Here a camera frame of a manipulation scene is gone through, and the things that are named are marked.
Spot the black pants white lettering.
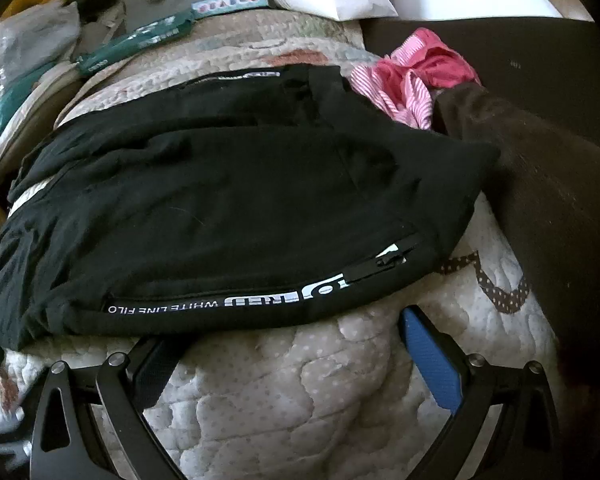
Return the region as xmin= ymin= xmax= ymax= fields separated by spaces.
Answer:
xmin=0 ymin=65 xmax=498 ymax=350

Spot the quilted patterned bedspread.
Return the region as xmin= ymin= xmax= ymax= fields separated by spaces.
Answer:
xmin=0 ymin=8 xmax=564 ymax=480

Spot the beige folded cushion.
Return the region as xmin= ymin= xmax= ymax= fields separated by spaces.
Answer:
xmin=0 ymin=62 xmax=82 ymax=179

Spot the teal cloth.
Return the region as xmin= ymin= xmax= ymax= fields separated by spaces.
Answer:
xmin=0 ymin=62 xmax=55 ymax=135

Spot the pink striped garment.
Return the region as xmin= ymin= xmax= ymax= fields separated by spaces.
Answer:
xmin=349 ymin=27 xmax=480 ymax=130

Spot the light blue patterned pack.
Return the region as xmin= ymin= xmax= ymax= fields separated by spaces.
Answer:
xmin=192 ymin=0 xmax=270 ymax=20

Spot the dark brown corduroy garment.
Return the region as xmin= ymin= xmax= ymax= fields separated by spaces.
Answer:
xmin=434 ymin=82 xmax=600 ymax=410

